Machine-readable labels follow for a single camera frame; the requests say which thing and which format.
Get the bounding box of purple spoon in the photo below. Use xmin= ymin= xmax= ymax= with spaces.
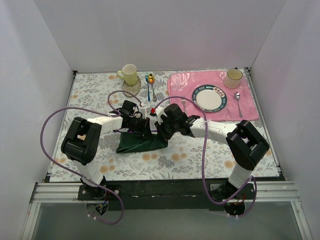
xmin=113 ymin=129 xmax=133 ymax=133

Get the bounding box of dark green cloth napkin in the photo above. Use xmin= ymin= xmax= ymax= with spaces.
xmin=115 ymin=132 xmax=168 ymax=154

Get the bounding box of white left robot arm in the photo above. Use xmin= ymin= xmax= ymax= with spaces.
xmin=61 ymin=100 xmax=156 ymax=200

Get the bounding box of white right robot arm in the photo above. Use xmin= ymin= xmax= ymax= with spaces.
xmin=150 ymin=103 xmax=270 ymax=204

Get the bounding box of silver fork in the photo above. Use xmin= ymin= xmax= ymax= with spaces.
xmin=180 ymin=96 xmax=188 ymax=115

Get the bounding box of speckled round coaster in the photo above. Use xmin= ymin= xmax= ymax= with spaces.
xmin=122 ymin=77 xmax=141 ymax=98

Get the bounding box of pink rose placemat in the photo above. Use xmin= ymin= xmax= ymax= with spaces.
xmin=167 ymin=70 xmax=259 ymax=122

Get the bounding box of white plate blue rim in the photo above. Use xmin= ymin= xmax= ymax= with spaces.
xmin=192 ymin=84 xmax=228 ymax=113

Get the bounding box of gold rainbow spoon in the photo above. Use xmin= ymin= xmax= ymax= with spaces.
xmin=148 ymin=73 xmax=157 ymax=102

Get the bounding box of yellow-green mug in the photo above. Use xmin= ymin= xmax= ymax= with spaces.
xmin=117 ymin=64 xmax=138 ymax=86

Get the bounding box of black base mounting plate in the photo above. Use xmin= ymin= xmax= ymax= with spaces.
xmin=77 ymin=178 xmax=255 ymax=211

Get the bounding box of silver spoon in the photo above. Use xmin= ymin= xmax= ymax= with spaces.
xmin=233 ymin=92 xmax=243 ymax=118

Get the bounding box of cream enamel mug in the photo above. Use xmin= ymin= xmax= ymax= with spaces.
xmin=223 ymin=68 xmax=243 ymax=89

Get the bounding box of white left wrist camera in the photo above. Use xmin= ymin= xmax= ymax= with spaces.
xmin=139 ymin=106 xmax=152 ymax=119

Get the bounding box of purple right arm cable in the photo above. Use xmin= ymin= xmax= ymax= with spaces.
xmin=153 ymin=96 xmax=257 ymax=218

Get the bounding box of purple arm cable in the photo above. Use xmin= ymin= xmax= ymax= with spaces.
xmin=153 ymin=96 xmax=257 ymax=218
xmin=40 ymin=90 xmax=145 ymax=225

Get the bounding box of blue handled spoon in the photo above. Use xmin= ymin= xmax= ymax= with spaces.
xmin=145 ymin=73 xmax=151 ymax=102

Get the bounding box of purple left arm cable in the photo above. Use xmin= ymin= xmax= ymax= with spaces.
xmin=40 ymin=90 xmax=145 ymax=225

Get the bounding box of aluminium frame rail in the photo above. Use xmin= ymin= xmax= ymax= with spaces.
xmin=30 ymin=180 xmax=300 ymax=203

